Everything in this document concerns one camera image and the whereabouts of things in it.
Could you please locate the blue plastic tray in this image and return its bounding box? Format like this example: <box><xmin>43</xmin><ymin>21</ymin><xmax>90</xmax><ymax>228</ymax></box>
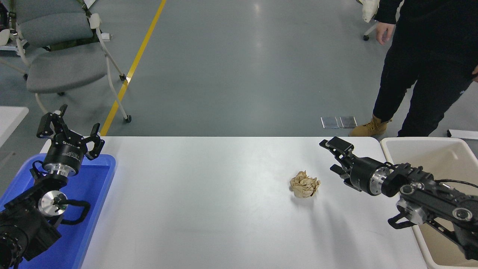
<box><xmin>0</xmin><ymin>152</ymin><xmax>117</xmax><ymax>269</ymax></box>

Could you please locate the cream padded jacket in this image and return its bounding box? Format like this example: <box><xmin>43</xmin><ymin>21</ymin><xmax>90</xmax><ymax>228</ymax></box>
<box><xmin>360</xmin><ymin>0</ymin><xmax>379</xmax><ymax>23</ymax></box>

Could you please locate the person's right hand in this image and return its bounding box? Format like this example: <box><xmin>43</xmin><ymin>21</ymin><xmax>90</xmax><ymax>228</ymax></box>
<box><xmin>375</xmin><ymin>22</ymin><xmax>395</xmax><ymax>46</ymax></box>

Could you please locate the person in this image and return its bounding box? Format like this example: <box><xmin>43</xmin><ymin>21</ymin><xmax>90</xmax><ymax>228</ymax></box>
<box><xmin>349</xmin><ymin>0</ymin><xmax>478</xmax><ymax>137</ymax></box>

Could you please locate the large pale plastic bin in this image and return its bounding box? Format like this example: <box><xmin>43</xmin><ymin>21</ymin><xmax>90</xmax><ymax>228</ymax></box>
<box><xmin>380</xmin><ymin>137</ymin><xmax>478</xmax><ymax>269</ymax></box>

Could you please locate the small white side table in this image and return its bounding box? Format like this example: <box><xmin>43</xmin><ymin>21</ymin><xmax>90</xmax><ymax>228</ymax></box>
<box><xmin>0</xmin><ymin>106</ymin><xmax>29</xmax><ymax>170</ymax></box>

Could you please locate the tan paper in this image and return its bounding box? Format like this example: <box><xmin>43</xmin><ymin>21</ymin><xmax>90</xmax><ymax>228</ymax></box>
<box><xmin>290</xmin><ymin>171</ymin><xmax>321</xmax><ymax>198</ymax></box>

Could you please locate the grey chair with white frame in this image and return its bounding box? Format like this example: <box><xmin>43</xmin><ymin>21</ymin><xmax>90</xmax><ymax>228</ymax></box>
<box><xmin>15</xmin><ymin>0</ymin><xmax>132</xmax><ymax>123</ymax></box>
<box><xmin>363</xmin><ymin>21</ymin><xmax>378</xmax><ymax>41</ymax></box>

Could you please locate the white chair frame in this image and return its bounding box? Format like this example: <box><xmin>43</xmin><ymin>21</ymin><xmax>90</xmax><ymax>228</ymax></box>
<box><xmin>0</xmin><ymin>0</ymin><xmax>30</xmax><ymax>81</ymax></box>

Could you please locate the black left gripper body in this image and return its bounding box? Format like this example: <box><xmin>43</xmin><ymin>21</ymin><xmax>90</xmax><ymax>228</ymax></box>
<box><xmin>43</xmin><ymin>138</ymin><xmax>89</xmax><ymax>171</ymax></box>

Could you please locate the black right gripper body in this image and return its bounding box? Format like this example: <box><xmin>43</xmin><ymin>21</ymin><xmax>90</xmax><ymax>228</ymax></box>
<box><xmin>349</xmin><ymin>157</ymin><xmax>384</xmax><ymax>196</ymax></box>

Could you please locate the white floor bar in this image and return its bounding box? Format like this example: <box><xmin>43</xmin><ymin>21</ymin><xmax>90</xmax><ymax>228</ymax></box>
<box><xmin>447</xmin><ymin>130</ymin><xmax>478</xmax><ymax>141</ymax></box>

